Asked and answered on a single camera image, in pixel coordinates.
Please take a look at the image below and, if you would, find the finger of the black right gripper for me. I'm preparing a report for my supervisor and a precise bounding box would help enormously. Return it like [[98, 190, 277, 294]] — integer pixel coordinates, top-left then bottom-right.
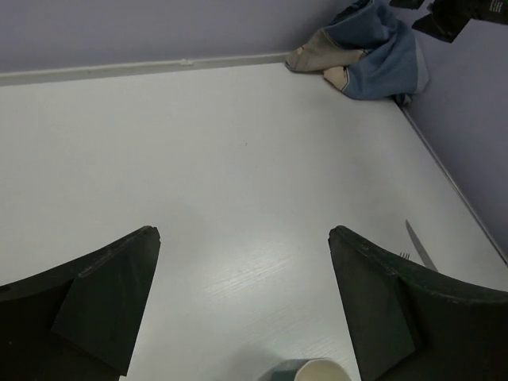
[[412, 9, 470, 43]]

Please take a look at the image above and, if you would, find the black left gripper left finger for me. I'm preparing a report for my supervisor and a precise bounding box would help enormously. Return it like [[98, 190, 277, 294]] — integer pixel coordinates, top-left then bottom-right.
[[1, 226, 160, 380]]

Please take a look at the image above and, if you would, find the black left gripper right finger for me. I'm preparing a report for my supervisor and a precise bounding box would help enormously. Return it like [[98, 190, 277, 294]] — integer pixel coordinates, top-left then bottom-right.
[[329, 226, 507, 380]]

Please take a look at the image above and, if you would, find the steel table knife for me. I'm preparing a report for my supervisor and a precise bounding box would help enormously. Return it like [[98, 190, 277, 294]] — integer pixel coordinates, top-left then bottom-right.
[[405, 220, 437, 272]]

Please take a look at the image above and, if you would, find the blue beige checked cloth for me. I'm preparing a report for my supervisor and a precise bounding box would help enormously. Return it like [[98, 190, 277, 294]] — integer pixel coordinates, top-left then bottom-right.
[[285, 1, 429, 106]]

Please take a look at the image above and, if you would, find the dark green mug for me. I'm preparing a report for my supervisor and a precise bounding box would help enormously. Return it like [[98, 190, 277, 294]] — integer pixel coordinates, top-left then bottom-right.
[[258, 358, 351, 381]]

